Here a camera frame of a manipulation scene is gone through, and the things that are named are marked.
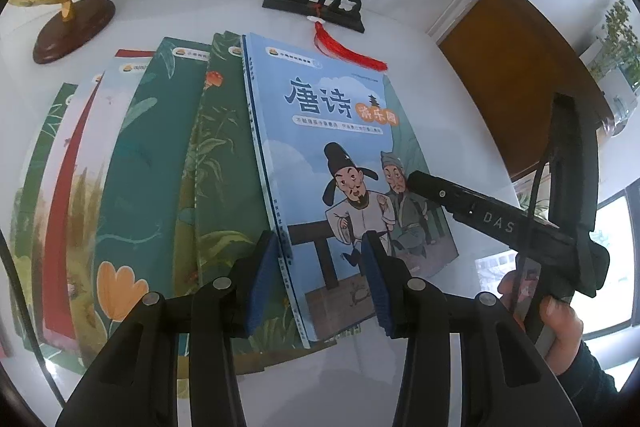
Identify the light blue poetry book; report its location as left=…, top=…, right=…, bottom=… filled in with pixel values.
left=241, top=32, right=460, bottom=349

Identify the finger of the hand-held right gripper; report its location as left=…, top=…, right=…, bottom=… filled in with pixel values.
left=407, top=171, right=481, bottom=228

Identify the teal book with orange tulip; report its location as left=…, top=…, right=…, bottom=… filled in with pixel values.
left=94, top=37, right=213, bottom=335

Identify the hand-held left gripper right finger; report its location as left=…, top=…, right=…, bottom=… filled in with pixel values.
left=361, top=231, right=583, bottom=427

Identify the olive green plant book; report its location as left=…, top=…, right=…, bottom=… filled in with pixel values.
left=194, top=31, right=313, bottom=375

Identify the potted green plant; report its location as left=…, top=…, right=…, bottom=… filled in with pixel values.
left=580, top=0, right=640, bottom=136

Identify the person's right hand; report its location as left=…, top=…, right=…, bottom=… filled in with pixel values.
left=500, top=269, right=583, bottom=375

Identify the red tassel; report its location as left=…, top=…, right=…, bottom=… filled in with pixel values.
left=307, top=4, right=388, bottom=72

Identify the person's right forearm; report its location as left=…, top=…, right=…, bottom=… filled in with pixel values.
left=545, top=342, right=626, bottom=427

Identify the brown wooden cabinet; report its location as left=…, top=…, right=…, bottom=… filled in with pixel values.
left=440, top=0, right=613, bottom=180

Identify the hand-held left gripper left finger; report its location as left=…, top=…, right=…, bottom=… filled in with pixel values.
left=55, top=231, right=281, bottom=427

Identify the light green book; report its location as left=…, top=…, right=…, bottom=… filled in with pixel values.
left=9, top=59, right=151, bottom=370

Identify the window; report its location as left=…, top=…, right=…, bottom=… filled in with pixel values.
left=580, top=187, right=638, bottom=343

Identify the white storybook with red border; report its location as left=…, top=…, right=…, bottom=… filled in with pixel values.
left=42, top=48, right=157, bottom=344

